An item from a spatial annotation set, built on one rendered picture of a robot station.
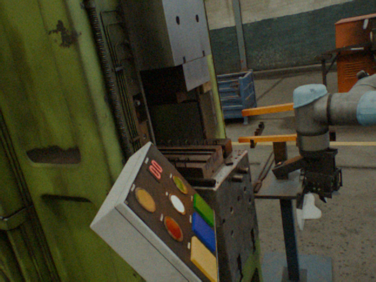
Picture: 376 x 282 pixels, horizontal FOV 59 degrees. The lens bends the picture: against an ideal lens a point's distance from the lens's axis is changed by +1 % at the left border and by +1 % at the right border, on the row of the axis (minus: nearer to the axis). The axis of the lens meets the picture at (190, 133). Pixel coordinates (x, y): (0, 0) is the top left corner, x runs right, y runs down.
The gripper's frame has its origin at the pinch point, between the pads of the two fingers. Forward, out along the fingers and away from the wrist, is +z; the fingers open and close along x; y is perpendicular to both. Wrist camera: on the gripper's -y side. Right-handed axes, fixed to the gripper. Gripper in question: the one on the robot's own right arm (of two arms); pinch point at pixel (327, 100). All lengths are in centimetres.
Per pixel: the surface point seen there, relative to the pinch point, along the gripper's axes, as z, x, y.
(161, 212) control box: 24, -80, -1
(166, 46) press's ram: 42, -33, -32
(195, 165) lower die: 45, -27, 13
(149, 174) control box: 30, -73, -6
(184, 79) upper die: 41, -28, -20
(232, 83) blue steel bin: 169, 335, 50
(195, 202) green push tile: 27, -62, 7
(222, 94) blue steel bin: 187, 335, 65
